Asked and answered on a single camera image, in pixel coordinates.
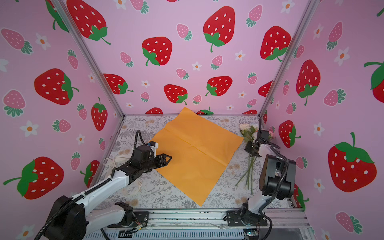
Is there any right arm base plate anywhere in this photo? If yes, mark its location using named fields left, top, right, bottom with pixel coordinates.
left=223, top=210, right=268, bottom=227

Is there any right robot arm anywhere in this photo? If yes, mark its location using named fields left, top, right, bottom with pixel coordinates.
left=240, top=130, right=296, bottom=226

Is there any cream fake rose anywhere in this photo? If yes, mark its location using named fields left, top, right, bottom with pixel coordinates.
left=239, top=124, right=253, bottom=143

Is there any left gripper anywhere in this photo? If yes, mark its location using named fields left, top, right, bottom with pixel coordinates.
left=141, top=153, right=173, bottom=174

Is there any cream ribbon string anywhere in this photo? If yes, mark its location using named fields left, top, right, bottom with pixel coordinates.
left=101, top=154, right=145, bottom=193

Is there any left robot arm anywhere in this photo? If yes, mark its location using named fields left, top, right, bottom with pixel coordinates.
left=35, top=141, right=172, bottom=240

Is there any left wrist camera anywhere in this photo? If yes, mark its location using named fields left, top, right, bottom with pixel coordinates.
left=148, top=141, right=159, bottom=151

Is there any orange wrapping paper sheet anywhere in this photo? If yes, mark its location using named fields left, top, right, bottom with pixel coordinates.
left=152, top=108, right=243, bottom=206

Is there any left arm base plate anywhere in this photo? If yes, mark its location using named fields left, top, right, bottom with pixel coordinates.
left=107, top=211, right=150, bottom=229

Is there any aluminium front rail frame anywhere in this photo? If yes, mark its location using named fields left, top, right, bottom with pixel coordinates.
left=83, top=208, right=316, bottom=240

